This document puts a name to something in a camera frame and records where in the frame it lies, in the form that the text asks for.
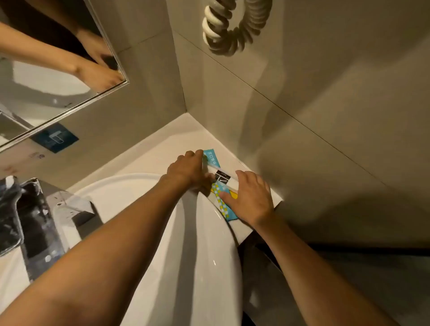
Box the person's left forearm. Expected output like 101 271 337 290
0 176 192 326

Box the chrome faucet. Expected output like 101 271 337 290
0 176 102 283

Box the light blue packet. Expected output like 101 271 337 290
202 149 221 169

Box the blue wall sticker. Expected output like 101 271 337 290
30 122 80 154

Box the white ceramic sink basin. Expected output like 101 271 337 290
0 173 243 326

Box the person's left hand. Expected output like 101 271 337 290
162 149 216 199

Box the person's right forearm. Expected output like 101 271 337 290
257 217 398 326

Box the white packet with black label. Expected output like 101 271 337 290
203 162 240 184

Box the yellow and blue checkered packet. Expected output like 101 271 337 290
211 183 240 222

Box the wall mirror with metal frame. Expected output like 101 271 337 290
0 0 130 154

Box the person's right hand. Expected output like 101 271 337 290
219 170 276 229

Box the white coiled cord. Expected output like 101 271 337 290
202 0 273 57

